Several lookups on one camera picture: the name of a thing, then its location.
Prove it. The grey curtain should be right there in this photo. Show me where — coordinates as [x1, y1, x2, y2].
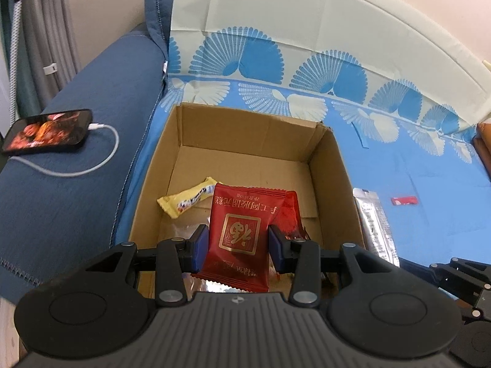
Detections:
[21, 0, 81, 96]

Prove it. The brown cardboard box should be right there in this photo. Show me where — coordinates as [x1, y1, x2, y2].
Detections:
[128, 103, 365, 300]

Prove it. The white charging cable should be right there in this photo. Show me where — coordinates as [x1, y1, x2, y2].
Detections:
[8, 123, 119, 178]

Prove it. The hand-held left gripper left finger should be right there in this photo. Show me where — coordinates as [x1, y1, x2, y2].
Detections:
[82, 224, 211, 307]

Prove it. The white braided cord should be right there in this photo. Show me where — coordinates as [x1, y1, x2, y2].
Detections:
[10, 0, 24, 119]

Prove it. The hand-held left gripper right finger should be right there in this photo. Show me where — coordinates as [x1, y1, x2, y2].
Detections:
[268, 225, 403, 307]

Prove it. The blue fan-print bedsheet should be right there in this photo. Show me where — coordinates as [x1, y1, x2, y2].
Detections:
[148, 0, 491, 277]

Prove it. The bright red small packet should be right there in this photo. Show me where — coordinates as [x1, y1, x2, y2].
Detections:
[283, 191, 311, 240]

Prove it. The dark orange cushion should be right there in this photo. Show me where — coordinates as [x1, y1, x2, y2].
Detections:
[473, 136, 491, 181]

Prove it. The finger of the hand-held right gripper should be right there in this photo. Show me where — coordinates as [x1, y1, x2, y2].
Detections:
[429, 258, 491, 307]

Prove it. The blue fabric sofa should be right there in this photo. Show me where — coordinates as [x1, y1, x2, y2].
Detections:
[0, 0, 181, 303]

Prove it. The black smartphone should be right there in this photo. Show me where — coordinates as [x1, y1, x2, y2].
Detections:
[1, 109, 94, 156]

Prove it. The silver foil packet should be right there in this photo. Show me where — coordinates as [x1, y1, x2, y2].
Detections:
[352, 188, 401, 267]

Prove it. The yellow snack packet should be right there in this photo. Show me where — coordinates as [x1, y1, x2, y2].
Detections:
[157, 177, 218, 220]

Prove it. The dark red square packet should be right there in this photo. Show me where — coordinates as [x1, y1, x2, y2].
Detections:
[197, 183, 288, 294]

